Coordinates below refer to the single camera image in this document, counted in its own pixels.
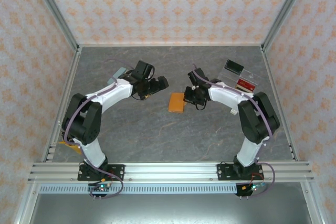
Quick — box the aluminium frame post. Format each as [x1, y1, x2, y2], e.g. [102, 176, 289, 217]
[261, 0, 313, 51]
[27, 0, 81, 51]

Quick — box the aluminium frame bar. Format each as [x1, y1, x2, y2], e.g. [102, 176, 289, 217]
[260, 45, 300, 162]
[77, 42, 265, 48]
[41, 47, 82, 162]

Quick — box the aluminium mounting rail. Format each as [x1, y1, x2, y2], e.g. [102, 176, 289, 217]
[27, 162, 315, 183]

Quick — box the small circuit board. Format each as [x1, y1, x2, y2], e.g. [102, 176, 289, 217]
[88, 183, 112, 199]
[237, 182, 266, 198]

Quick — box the orange tape roll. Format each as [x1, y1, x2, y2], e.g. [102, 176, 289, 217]
[59, 140, 81, 155]

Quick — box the red credit card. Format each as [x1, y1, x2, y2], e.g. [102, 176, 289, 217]
[234, 79, 257, 93]

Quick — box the orange leather card holder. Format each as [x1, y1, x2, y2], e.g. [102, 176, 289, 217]
[167, 92, 186, 114]

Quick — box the black credit card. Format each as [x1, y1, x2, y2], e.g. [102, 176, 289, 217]
[225, 59, 244, 74]

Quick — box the clear acrylic card box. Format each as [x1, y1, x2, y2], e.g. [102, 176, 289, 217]
[217, 59, 260, 94]

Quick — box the slotted grey cable duct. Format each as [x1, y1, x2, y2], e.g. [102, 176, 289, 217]
[39, 185, 238, 195]

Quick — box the grey metal panel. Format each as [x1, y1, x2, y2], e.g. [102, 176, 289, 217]
[27, 194, 314, 224]

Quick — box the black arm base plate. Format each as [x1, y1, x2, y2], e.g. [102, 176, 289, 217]
[217, 163, 264, 182]
[77, 164, 125, 182]

